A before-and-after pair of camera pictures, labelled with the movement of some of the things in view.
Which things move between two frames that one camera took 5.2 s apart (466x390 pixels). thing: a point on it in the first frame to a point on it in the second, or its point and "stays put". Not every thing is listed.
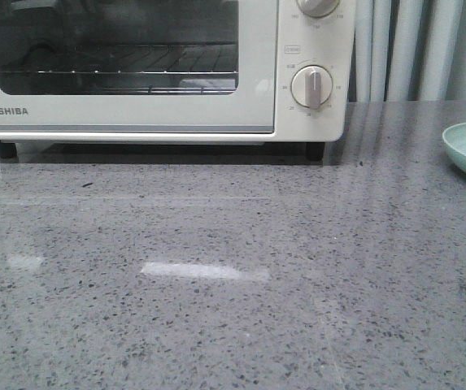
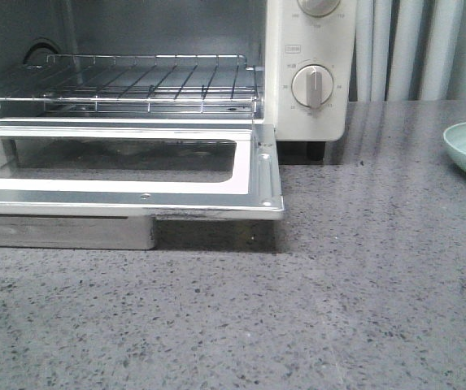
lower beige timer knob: x=311 y=86 stays put
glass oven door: x=124 y=66 to x=191 y=171
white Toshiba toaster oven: x=232 y=72 stays put
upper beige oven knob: x=317 y=8 stays put
